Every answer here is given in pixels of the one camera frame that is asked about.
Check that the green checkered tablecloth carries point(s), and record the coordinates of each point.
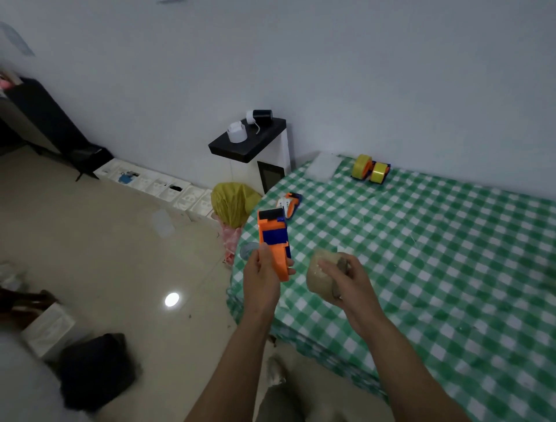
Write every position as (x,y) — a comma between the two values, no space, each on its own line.
(456,261)

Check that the short yellow tape roll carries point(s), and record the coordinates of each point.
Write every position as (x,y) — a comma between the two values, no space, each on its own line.
(379,173)

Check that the brown tape roll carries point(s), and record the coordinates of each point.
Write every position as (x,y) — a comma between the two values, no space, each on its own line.
(319,282)

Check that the white foam pad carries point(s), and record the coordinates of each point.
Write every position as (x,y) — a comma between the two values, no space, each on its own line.
(323,166)

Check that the white cabinet with black top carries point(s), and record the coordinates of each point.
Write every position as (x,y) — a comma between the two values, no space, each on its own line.
(247,145)

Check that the pink plastic bag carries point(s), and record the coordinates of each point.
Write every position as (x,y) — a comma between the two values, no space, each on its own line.
(230,243)

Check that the person's left forearm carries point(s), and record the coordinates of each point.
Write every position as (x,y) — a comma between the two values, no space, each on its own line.
(230,374)

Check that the yellow plastic bag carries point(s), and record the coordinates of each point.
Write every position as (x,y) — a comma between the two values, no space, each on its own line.
(232,204)

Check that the person's left hand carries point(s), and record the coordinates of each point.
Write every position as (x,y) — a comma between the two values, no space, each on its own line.
(260,287)

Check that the white board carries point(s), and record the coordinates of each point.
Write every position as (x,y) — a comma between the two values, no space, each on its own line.
(21,382)

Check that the row of white boxes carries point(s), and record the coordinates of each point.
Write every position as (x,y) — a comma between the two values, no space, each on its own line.
(156,187)

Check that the orange blue tape dispenser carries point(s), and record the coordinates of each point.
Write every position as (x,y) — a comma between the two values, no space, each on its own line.
(295,202)
(370,170)
(278,256)
(388,167)

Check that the white printed wall paper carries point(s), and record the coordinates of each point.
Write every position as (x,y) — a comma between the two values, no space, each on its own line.
(171,1)
(17,39)

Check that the blue object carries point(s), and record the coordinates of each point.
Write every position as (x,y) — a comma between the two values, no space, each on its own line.
(125,178)

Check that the black chair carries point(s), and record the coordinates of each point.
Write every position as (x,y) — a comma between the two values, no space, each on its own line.
(48,117)

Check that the person's left grey shoe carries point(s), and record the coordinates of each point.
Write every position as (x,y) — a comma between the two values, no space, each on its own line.
(275,371)

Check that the person's right hand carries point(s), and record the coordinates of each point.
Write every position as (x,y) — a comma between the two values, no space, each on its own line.
(358,295)

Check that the white carton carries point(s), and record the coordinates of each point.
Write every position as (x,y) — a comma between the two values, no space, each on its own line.
(48,330)

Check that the person's right forearm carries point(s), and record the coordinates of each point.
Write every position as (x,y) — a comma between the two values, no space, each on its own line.
(412,374)

